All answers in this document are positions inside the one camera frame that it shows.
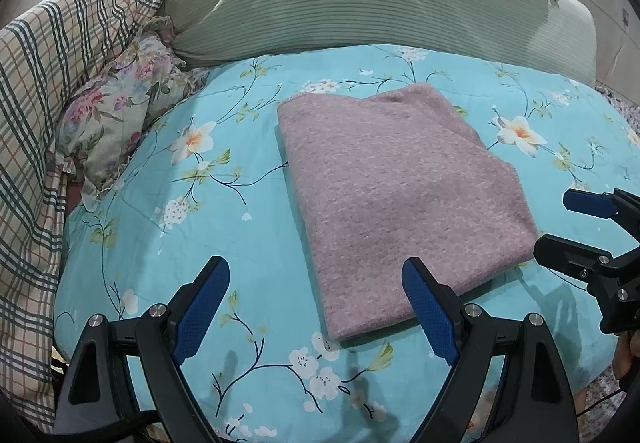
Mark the plaid beige blanket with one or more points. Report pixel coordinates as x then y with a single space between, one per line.
30 123

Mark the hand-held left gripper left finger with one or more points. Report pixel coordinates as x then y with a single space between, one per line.
200 318

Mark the grey patterned bed sheet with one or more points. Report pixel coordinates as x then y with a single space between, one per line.
627 118

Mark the turquoise floral bed quilt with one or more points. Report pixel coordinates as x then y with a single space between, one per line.
150 233

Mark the person's right hand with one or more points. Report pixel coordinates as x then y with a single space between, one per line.
627 355

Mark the floral ruffled pillow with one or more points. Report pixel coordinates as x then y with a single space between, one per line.
120 113

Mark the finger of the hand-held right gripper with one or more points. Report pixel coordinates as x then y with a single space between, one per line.
560 253
587 204

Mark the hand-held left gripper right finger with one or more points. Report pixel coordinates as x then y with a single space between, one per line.
430 315

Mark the pink knit garment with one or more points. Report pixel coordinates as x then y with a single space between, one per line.
400 198

